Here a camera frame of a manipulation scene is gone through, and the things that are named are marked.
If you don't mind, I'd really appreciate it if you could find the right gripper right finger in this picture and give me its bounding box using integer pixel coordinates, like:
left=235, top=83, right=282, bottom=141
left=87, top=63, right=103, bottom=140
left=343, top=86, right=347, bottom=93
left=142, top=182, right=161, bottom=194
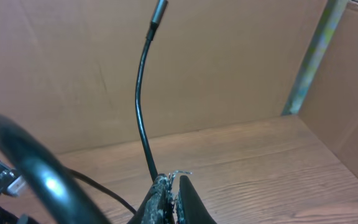
left=176, top=175, right=216, bottom=224

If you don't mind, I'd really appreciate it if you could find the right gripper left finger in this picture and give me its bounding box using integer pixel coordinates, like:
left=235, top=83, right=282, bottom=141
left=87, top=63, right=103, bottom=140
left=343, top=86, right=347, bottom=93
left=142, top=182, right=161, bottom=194
left=128, top=174, right=175, bottom=224

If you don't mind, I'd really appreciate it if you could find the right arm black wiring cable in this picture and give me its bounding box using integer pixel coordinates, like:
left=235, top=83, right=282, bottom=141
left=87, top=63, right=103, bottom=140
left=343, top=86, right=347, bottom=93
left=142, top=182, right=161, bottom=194
left=0, top=114, right=138, bottom=224

